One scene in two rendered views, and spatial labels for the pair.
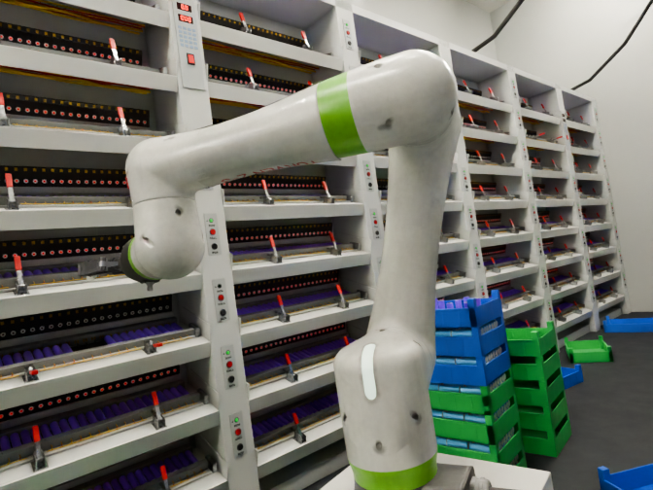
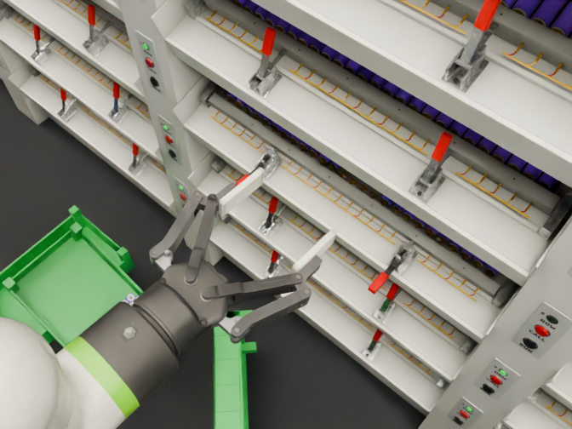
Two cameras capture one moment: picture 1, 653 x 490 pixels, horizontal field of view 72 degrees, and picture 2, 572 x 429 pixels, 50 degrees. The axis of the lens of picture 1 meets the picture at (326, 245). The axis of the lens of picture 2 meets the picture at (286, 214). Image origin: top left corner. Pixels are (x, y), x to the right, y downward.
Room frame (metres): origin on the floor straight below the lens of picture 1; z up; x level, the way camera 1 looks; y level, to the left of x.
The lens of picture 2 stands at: (0.95, 0.09, 1.37)
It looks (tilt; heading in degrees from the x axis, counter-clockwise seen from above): 58 degrees down; 82
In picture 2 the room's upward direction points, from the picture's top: straight up
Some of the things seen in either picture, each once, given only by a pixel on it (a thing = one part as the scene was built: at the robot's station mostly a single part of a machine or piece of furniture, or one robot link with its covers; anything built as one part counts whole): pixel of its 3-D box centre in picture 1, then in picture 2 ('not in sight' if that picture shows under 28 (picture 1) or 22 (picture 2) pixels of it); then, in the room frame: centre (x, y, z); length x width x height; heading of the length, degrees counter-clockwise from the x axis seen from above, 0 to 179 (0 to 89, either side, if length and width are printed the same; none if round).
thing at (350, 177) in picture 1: (356, 219); not in sight; (1.84, -0.14, 0.88); 0.20 x 0.09 x 1.76; 41
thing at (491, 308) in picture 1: (441, 309); not in sight; (1.41, -0.33, 0.52); 0.30 x 0.20 x 0.08; 49
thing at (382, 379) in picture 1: (386, 401); not in sight; (0.67, -0.06, 0.49); 0.16 x 0.13 x 0.19; 162
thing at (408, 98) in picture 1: (392, 103); not in sight; (0.62, -0.12, 0.92); 0.18 x 0.13 x 0.12; 72
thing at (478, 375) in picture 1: (449, 360); not in sight; (1.41, -0.33, 0.36); 0.30 x 0.20 x 0.08; 49
